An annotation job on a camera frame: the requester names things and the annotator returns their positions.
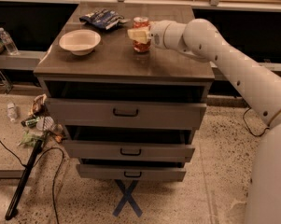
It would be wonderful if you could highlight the grey drawer cabinet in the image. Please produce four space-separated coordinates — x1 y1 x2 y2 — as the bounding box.
34 2 216 183

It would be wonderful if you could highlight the small plastic bottle on floor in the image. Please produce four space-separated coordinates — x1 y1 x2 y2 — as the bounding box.
7 103 18 122

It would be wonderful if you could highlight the pile of trash items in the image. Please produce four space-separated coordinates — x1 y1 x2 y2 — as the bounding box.
19 94 64 147

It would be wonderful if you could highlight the white bowl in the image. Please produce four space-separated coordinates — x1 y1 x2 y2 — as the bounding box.
59 29 101 56

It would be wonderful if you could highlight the blue chip bag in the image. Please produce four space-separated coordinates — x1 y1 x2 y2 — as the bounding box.
79 8 130 30

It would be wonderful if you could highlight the bottom grey drawer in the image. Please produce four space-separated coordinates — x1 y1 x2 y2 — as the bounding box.
77 164 186 182

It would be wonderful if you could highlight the black rod on floor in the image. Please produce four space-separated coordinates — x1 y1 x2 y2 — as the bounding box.
5 140 43 220

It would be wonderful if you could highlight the clear water bottle on ledge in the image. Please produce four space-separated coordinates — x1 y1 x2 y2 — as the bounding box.
0 27 19 55

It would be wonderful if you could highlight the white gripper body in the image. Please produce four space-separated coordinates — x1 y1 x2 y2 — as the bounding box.
148 21 176 49

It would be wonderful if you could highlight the black cable on floor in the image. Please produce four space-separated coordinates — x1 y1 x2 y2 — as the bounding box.
0 128 66 224

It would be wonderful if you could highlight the grey drawer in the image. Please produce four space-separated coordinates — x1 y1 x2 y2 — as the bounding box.
63 140 194 162
46 98 206 130
77 164 186 182

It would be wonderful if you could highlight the red coke can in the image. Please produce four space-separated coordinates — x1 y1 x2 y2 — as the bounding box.
133 17 150 53

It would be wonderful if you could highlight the middle grey drawer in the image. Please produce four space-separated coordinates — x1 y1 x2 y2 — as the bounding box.
63 140 194 162

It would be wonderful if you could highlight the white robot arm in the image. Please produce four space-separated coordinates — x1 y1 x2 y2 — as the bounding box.
128 19 281 224

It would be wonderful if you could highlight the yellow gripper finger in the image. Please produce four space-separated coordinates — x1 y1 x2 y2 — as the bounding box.
128 27 150 44

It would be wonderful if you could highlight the top grey drawer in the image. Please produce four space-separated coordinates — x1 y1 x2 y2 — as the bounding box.
46 98 206 130

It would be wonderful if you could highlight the blue tape cross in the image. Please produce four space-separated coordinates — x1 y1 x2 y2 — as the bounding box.
113 179 143 217

